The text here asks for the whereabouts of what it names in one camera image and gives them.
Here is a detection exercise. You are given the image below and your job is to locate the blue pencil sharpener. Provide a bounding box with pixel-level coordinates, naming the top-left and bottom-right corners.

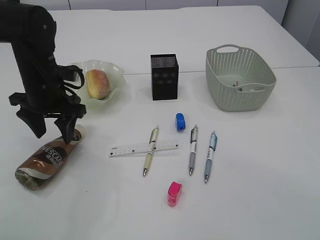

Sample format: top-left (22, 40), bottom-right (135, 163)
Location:
top-left (175, 112), bottom-right (186, 132)

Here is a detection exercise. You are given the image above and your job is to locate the grey retractable pen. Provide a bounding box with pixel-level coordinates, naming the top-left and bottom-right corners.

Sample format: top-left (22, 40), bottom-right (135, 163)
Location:
top-left (188, 124), bottom-right (199, 176)

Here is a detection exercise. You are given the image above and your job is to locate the light blue retractable pen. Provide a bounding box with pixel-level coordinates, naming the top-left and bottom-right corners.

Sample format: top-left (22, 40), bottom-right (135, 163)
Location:
top-left (204, 131), bottom-right (218, 184)

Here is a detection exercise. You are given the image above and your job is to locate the green plastic woven basket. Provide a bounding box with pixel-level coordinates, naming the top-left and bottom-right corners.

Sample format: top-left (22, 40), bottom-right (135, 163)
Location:
top-left (205, 44), bottom-right (277, 112)

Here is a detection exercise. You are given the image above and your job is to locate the green glass wavy plate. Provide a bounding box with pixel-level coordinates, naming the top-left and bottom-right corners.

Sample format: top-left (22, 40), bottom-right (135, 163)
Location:
top-left (70, 59), bottom-right (126, 113)

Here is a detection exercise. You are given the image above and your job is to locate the pink pencil sharpener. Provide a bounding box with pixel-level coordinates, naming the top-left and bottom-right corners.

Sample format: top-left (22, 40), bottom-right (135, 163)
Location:
top-left (167, 181), bottom-right (183, 207)

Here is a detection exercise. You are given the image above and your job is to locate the beige retractable pen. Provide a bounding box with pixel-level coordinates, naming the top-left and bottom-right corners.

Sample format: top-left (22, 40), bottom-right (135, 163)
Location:
top-left (143, 125), bottom-right (160, 177)

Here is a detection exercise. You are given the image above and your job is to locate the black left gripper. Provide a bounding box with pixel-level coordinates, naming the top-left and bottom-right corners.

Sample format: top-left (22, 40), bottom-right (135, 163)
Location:
top-left (9, 74), bottom-right (87, 144)

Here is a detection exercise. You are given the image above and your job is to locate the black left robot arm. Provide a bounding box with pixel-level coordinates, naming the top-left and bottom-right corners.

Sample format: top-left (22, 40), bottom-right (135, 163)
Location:
top-left (0, 0), bottom-right (87, 144)

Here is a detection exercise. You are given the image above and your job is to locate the clear plastic ruler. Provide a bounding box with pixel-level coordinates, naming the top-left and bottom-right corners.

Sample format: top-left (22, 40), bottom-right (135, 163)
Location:
top-left (108, 140), bottom-right (180, 158)

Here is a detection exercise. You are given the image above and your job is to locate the brown Nescafe coffee bottle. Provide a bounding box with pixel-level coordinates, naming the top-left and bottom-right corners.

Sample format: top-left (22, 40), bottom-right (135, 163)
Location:
top-left (14, 124), bottom-right (85, 191)

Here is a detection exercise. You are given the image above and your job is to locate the paper ball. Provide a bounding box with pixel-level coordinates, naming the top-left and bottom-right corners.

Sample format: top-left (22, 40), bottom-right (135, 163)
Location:
top-left (232, 80), bottom-right (241, 87)
top-left (237, 85), bottom-right (262, 92)

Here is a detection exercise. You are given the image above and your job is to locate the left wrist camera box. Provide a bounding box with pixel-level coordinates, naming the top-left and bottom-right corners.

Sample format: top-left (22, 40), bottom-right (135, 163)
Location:
top-left (57, 65), bottom-right (78, 82)

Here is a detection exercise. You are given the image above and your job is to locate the sugared bread bun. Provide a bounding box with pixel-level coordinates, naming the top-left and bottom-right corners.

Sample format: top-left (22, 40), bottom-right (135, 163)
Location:
top-left (86, 69), bottom-right (110, 100)

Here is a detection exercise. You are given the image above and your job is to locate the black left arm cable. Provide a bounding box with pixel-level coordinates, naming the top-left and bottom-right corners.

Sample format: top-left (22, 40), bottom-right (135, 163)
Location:
top-left (53, 64), bottom-right (87, 106)

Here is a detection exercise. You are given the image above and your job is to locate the black mesh pen holder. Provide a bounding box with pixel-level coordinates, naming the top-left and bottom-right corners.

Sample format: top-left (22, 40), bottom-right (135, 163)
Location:
top-left (150, 54), bottom-right (179, 101)

